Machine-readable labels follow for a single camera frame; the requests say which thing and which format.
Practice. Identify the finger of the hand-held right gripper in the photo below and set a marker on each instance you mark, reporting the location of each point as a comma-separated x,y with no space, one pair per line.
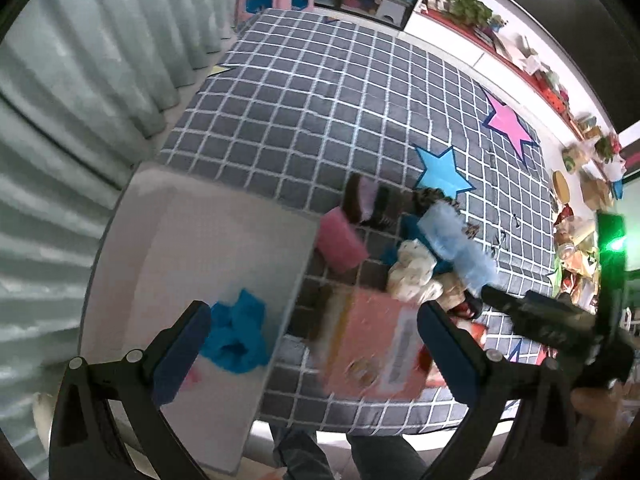
500,301

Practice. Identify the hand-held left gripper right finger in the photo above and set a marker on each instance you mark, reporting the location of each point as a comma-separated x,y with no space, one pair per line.
446,351

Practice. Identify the white plastic storage box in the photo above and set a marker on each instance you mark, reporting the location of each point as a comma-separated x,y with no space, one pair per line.
210,240

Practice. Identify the pale green curtain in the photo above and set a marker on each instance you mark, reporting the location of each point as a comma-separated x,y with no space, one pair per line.
75,85

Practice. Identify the pink cardboard box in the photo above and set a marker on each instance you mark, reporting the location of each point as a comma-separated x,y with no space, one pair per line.
375,347

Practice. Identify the blue cloth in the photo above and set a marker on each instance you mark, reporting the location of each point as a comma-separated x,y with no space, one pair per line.
237,332
411,232

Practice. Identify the pink knit sock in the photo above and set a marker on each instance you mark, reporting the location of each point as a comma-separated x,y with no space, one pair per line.
341,241

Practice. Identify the brown purple striped sock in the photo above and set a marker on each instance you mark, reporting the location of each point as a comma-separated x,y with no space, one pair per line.
365,201

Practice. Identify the round wooden lid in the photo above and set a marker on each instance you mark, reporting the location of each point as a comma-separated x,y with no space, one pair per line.
562,187

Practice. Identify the red white packet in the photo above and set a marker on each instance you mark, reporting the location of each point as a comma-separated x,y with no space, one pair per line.
475,331

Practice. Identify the pile of snack packets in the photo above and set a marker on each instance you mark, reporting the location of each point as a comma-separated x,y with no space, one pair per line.
575,242

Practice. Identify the green potted plants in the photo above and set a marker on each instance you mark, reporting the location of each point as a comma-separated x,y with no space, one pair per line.
462,4

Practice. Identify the grey checked blanket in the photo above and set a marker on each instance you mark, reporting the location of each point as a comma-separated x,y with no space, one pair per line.
325,110

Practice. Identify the person's right hand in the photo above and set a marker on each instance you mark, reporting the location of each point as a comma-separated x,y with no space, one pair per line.
595,406

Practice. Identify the white polka dot cloth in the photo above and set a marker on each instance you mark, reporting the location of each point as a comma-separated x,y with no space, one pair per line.
411,271

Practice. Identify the person's right leg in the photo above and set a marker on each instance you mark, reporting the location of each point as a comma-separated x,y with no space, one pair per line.
387,455

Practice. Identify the red wall shelf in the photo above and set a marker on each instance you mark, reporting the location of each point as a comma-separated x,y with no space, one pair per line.
530,72

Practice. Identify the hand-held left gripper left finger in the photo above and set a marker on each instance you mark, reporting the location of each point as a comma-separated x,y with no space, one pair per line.
181,355

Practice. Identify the light blue fluffy duster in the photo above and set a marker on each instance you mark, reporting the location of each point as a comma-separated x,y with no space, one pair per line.
452,242

